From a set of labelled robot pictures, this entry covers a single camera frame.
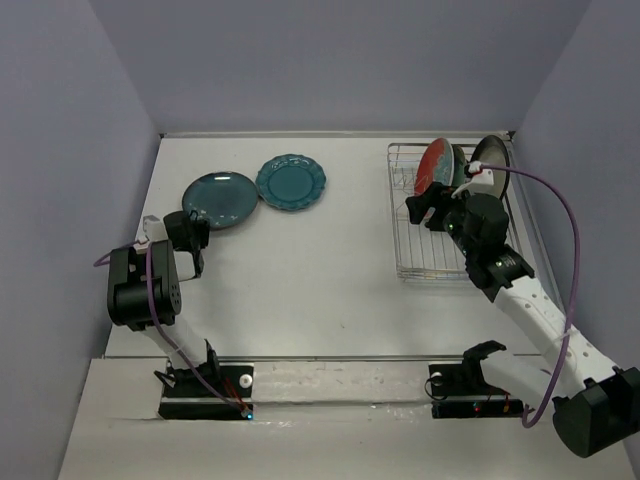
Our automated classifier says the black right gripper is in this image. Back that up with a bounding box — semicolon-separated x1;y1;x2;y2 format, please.
406;180;482;258

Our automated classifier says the red and teal plate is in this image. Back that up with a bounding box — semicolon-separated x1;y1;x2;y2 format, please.
414;138;454;195

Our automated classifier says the dark teal round plate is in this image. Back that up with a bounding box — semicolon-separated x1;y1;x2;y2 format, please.
181;171;259;230

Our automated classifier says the teal scalloped plate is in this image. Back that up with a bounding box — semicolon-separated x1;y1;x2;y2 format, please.
255;154;327;212

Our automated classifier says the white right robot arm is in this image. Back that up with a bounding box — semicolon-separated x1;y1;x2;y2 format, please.
405;182;639;458

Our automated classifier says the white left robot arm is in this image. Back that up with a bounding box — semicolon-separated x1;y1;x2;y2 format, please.
94;211;222;398

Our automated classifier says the metal wire dish rack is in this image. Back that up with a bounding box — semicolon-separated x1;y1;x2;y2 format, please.
387;143;526;282

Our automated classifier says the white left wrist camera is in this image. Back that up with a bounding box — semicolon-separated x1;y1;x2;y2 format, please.
134;215;168;250

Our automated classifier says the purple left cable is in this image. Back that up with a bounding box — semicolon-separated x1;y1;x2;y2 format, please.
93;239;251;416

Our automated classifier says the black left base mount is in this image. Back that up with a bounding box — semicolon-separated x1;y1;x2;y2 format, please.
154;362;255;421

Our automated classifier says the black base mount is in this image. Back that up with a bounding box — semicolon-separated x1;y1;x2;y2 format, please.
424;363;524;420
154;362;255;421

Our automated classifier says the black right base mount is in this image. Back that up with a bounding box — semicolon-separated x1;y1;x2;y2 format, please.
424;363;524;420

